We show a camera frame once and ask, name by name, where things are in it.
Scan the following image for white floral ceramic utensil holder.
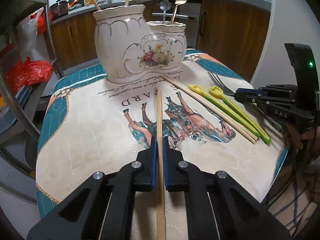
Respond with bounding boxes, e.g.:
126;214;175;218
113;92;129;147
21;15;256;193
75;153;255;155
93;4;187;83

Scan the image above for brown pressure cooker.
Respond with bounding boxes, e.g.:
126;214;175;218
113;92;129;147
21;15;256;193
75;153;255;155
49;0;69;15

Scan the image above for beige plaid cloth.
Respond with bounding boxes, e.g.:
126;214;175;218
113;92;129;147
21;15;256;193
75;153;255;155
269;180;320;233

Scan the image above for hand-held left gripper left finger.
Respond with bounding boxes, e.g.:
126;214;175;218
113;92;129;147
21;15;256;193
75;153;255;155
27;137;158;240

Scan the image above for yellow tulip fruit pick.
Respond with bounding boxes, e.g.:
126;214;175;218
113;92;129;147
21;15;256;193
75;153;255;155
209;86;271;142

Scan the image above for white plastic bag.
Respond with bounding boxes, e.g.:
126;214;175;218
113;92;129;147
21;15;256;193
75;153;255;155
19;7;45;60

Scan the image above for wooden base cabinets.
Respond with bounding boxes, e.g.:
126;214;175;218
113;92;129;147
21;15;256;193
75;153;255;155
51;0;272;83

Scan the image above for metal shelf rack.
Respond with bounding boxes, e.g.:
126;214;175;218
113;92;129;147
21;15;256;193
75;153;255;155
0;0;63;198

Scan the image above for hanging red plastic bag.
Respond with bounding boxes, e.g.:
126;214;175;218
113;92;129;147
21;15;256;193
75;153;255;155
30;6;53;34

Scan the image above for flower-handled metal spoon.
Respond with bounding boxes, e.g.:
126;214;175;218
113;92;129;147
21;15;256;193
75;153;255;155
159;0;172;23

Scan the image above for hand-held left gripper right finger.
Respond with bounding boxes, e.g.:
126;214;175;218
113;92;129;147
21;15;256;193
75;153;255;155
162;136;292;240

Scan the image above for person's right hand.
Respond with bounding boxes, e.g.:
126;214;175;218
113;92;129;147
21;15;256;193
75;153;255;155
287;124;309;153

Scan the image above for built-in steel oven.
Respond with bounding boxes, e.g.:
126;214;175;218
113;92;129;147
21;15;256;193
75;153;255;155
151;2;202;49

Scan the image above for crumpled red plastic bag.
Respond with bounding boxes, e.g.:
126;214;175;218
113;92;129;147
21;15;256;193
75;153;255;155
5;57;53;87

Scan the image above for yellow-green plastic chopsticks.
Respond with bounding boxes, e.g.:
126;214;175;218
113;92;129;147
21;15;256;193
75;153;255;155
189;84;268;144

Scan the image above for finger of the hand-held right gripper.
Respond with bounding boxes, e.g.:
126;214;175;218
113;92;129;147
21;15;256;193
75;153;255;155
235;85;299;97
236;96;299;108

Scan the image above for printed quilted tablecloth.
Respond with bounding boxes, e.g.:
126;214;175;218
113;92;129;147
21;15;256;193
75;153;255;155
36;49;290;240

